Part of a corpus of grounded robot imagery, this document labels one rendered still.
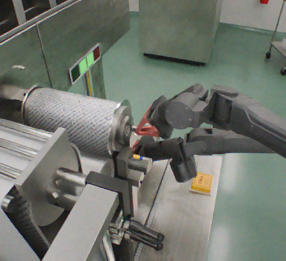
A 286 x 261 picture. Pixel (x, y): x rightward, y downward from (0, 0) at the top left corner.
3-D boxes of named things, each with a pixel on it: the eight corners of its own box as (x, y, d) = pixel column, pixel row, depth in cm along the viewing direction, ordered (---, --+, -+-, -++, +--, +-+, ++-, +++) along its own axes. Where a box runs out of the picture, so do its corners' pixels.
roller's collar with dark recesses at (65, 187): (83, 223, 40) (75, 201, 36) (52, 210, 42) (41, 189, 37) (99, 191, 45) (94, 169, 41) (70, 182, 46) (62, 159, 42)
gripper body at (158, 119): (173, 115, 67) (196, 103, 62) (164, 141, 59) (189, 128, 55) (157, 97, 65) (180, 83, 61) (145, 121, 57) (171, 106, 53)
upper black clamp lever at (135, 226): (160, 245, 33) (164, 242, 32) (126, 229, 33) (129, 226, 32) (163, 236, 34) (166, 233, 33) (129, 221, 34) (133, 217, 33)
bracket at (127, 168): (141, 224, 82) (140, 164, 62) (122, 218, 83) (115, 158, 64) (146, 211, 85) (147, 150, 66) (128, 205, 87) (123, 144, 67)
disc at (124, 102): (111, 169, 64) (106, 122, 55) (109, 168, 64) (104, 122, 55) (132, 132, 75) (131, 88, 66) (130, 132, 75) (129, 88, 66)
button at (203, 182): (209, 194, 90) (210, 190, 89) (191, 189, 92) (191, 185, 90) (212, 178, 95) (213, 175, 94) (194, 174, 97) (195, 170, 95)
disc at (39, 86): (30, 145, 70) (15, 101, 61) (29, 144, 70) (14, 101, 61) (59, 115, 81) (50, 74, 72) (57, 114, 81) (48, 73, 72)
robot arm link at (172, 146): (184, 132, 72) (177, 141, 67) (192, 154, 74) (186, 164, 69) (163, 136, 76) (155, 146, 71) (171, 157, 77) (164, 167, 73)
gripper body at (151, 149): (154, 149, 83) (175, 145, 79) (144, 173, 75) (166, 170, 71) (144, 133, 80) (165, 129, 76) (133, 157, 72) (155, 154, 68)
